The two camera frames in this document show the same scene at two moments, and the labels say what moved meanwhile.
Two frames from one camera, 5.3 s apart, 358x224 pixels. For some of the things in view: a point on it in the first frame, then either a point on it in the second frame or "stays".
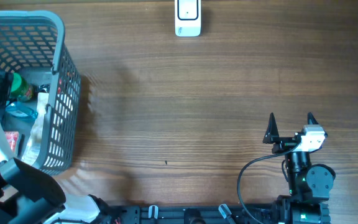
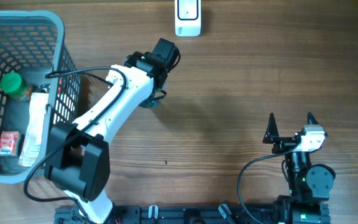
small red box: x=12 y=138 stays
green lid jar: x=20 y=89 stays
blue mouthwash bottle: x=21 y=111 to x=151 y=101
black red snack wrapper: x=45 y=88 stays
